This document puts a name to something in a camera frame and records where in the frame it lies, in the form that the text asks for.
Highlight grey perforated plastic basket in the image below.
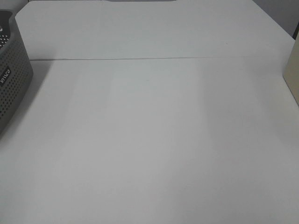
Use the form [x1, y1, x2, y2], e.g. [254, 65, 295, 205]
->
[0, 9, 33, 132]

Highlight beige box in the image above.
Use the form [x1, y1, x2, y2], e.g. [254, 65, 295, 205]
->
[283, 36, 299, 104]

